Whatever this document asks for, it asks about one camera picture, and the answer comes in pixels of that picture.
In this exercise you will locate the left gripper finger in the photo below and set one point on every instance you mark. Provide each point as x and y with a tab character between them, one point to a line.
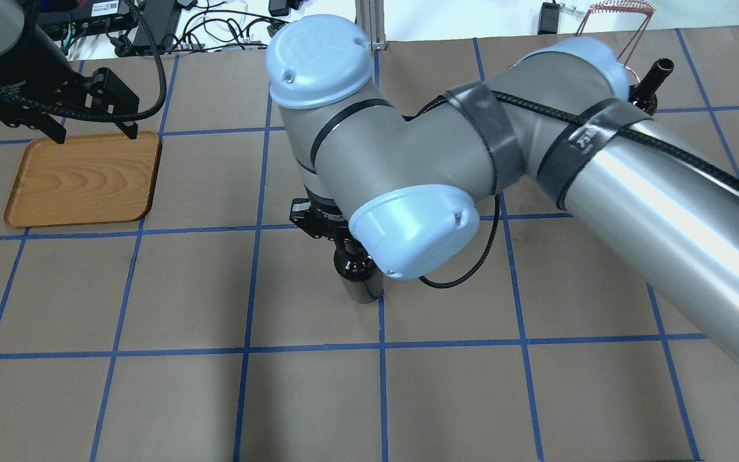
109	94
48	125

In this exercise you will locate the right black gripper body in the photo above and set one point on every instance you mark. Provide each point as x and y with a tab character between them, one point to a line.
322	219

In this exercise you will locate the dark wine bottle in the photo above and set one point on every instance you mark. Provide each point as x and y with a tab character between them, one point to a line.
643	94
359	273

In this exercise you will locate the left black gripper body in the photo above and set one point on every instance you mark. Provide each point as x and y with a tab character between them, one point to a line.
37	69

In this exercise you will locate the wooden tray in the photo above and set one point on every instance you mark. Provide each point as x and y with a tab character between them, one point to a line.
96	178

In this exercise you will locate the copper wire bottle basket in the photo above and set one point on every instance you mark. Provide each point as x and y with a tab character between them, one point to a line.
604	33

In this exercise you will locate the black power adapter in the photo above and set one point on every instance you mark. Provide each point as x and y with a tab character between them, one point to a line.
548	18

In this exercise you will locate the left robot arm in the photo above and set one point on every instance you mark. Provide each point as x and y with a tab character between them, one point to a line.
37	85

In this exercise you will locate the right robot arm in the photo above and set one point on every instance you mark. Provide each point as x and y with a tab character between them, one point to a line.
407	187

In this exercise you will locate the aluminium frame post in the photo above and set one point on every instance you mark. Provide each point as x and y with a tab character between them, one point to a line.
370	17

